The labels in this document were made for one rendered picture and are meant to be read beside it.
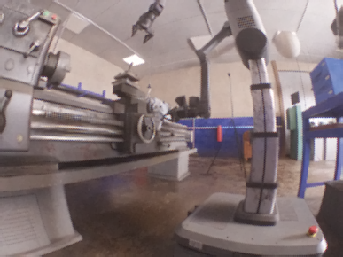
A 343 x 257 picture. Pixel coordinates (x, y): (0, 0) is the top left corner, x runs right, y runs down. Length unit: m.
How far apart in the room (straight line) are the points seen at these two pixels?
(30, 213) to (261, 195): 1.03
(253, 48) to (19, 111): 0.97
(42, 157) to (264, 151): 1.04
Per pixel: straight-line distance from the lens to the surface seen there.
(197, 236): 0.59
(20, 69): 0.82
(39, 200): 0.81
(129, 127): 1.00
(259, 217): 0.67
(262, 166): 0.63
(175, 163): 2.11
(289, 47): 4.04
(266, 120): 0.63
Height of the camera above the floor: 0.62
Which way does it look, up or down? 4 degrees up
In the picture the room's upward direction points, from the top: 1 degrees clockwise
